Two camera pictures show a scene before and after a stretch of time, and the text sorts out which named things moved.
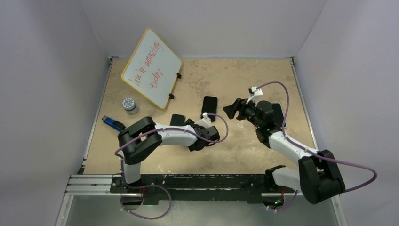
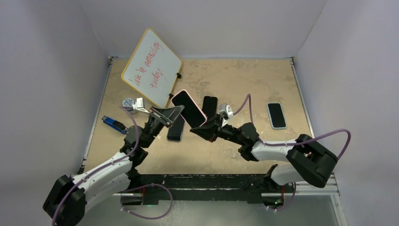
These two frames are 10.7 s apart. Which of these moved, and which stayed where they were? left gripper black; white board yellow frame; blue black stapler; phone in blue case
Moved: left gripper black
Stayed: blue black stapler; white board yellow frame; phone in blue case
